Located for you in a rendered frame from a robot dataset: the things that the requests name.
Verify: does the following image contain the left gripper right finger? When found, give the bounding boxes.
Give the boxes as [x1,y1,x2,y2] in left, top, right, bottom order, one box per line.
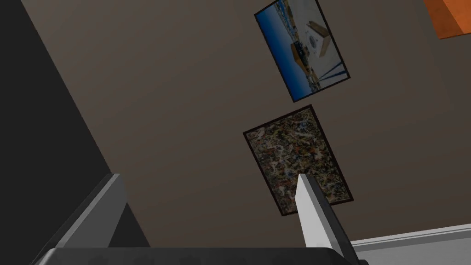
[295,173,359,263]

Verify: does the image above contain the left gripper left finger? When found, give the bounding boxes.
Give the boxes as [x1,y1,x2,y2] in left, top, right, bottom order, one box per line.
[34,173,128,263]

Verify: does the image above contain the orange wooden furniture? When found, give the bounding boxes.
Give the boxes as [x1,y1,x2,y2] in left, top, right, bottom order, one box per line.
[423,0,471,40]

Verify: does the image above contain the speckled framed wall picture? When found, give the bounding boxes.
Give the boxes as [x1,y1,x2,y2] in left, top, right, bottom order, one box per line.
[242,104,355,217]

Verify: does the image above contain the blue framed wall picture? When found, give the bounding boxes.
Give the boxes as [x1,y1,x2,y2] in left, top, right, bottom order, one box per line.
[253,0,351,104]

